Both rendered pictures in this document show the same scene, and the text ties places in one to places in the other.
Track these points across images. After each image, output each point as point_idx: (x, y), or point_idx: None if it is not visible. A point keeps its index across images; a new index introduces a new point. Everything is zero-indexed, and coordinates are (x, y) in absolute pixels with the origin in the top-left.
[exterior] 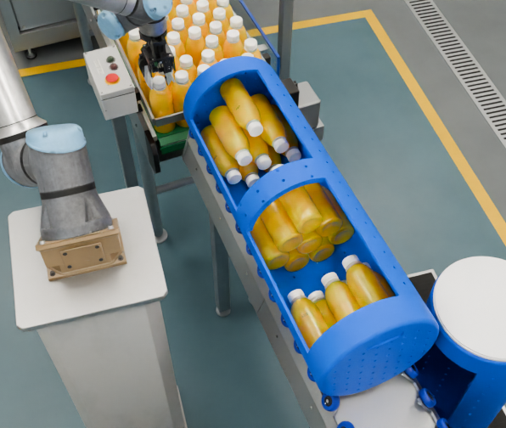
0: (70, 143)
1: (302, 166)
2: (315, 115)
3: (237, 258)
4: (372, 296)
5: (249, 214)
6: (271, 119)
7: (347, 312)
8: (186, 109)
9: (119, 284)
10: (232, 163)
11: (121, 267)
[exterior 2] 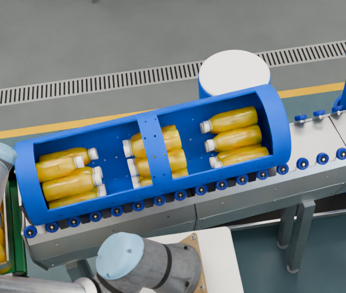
0: (135, 236)
1: (146, 123)
2: None
3: (151, 223)
4: (238, 115)
5: (166, 170)
6: (71, 152)
7: (241, 135)
8: (37, 212)
9: (216, 258)
10: (94, 192)
11: (201, 257)
